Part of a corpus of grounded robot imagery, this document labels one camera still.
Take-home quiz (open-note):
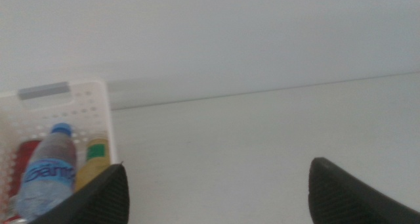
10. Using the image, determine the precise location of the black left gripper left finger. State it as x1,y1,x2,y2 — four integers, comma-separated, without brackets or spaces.
28,163,131,224

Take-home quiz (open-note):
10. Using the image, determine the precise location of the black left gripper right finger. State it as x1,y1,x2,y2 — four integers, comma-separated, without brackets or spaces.
308,157,420,224

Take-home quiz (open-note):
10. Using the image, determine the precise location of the yellow tea bottle white cap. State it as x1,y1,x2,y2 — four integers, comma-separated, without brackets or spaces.
73,137,112,194

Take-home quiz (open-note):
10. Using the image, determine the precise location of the clear water bottle blue cap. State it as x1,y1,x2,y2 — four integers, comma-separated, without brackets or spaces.
14,122,78,221

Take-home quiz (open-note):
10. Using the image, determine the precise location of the red drink can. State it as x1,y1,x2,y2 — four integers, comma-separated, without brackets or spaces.
6,139,43,202

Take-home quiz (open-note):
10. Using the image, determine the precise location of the white perforated plastic basket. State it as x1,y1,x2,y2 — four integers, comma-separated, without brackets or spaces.
0,80,118,224

